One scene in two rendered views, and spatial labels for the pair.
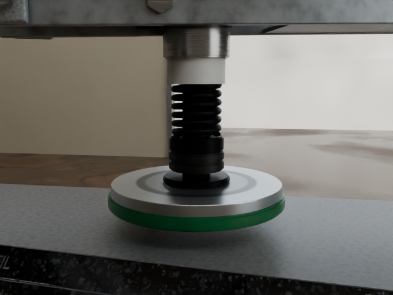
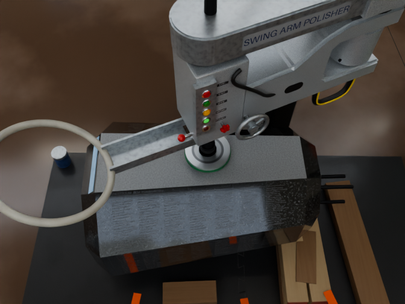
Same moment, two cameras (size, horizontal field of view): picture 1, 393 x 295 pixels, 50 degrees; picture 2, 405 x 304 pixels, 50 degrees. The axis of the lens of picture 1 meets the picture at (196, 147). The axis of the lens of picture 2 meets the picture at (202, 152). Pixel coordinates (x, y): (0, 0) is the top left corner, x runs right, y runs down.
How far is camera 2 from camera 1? 225 cm
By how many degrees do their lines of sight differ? 111
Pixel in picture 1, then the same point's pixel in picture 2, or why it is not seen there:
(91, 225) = (234, 149)
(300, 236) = (180, 154)
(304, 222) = (179, 163)
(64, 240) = (235, 140)
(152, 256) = not seen: hidden behind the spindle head
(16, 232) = (249, 142)
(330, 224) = (172, 163)
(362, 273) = not seen: hidden behind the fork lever
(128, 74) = not seen: outside the picture
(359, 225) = (164, 164)
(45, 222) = (247, 148)
